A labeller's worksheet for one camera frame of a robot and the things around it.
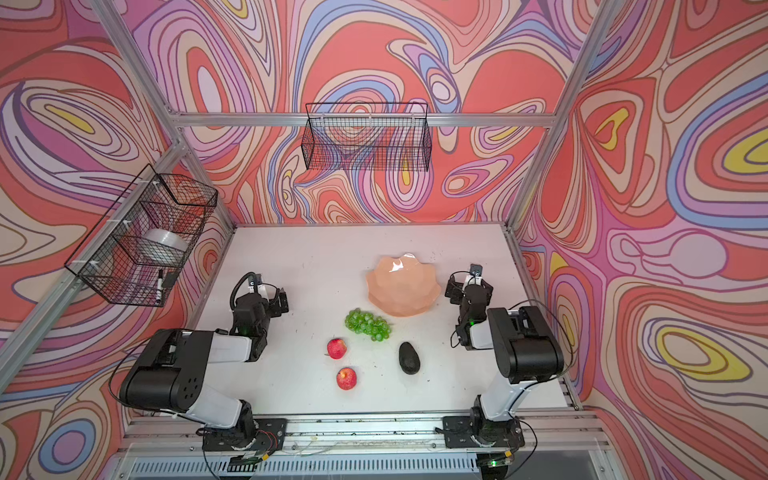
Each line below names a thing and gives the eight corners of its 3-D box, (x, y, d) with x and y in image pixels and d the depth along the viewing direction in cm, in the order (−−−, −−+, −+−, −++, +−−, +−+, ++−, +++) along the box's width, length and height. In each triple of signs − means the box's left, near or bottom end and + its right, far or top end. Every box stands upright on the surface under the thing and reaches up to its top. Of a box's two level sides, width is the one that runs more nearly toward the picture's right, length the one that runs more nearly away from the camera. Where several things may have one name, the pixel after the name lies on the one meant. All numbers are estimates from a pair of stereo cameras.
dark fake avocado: (405, 378, 84) (406, 372, 80) (394, 350, 89) (395, 344, 85) (421, 372, 85) (423, 366, 81) (410, 345, 90) (411, 338, 86)
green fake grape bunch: (345, 327, 92) (343, 321, 89) (354, 310, 96) (353, 304, 93) (385, 344, 89) (385, 339, 86) (393, 326, 93) (393, 320, 89)
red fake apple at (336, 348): (328, 358, 86) (326, 353, 84) (330, 343, 89) (328, 338, 87) (345, 358, 86) (344, 353, 84) (347, 343, 89) (345, 338, 87)
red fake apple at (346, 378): (337, 390, 82) (335, 386, 78) (339, 372, 85) (337, 367, 82) (355, 390, 82) (354, 386, 78) (356, 372, 85) (355, 367, 82)
